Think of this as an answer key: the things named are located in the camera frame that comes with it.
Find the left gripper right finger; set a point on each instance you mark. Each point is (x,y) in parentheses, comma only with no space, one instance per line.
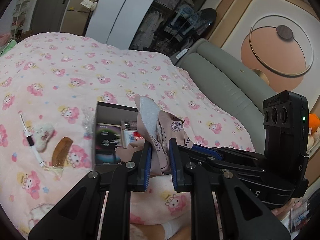
(222,206)

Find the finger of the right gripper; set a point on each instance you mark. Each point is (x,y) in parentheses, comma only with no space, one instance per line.
(188,155)
(212,152)

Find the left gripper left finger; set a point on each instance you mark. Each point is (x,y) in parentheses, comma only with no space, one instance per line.
(98,206)

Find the brown beige sock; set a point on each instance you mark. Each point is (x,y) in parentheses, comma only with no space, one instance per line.
(156,127)

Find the white fluffy plush clip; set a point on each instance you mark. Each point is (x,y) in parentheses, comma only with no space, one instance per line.
(42,134)

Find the black storage box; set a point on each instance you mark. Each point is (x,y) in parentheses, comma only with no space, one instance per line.
(123,116)

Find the red booklet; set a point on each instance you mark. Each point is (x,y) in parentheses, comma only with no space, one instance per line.
(137,136)

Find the right hand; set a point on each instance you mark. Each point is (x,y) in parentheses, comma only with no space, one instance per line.
(292,213)

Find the orange plush toy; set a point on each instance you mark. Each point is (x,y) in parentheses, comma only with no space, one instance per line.
(313,133)

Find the white pen with tassel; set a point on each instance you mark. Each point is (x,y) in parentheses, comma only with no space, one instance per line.
(56,170)

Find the brown wooden comb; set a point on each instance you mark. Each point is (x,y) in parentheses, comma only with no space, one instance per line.
(61,151)

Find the grey padded headboard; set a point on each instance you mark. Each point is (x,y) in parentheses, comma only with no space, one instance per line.
(230,85)

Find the black green package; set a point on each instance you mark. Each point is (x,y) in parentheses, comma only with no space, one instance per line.
(107,139)

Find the crumpled clear plastic wrap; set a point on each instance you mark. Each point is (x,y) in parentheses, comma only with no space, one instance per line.
(88,122)

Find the pink cartoon print blanket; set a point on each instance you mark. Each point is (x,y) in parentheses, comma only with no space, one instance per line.
(50,77)

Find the dark open wardrobe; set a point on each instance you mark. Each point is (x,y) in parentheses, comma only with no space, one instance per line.
(170,26)

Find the cardboard box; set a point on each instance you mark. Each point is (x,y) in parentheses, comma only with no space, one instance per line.
(75,18)

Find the white shelf rack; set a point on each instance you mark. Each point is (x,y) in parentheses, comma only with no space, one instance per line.
(19,17)

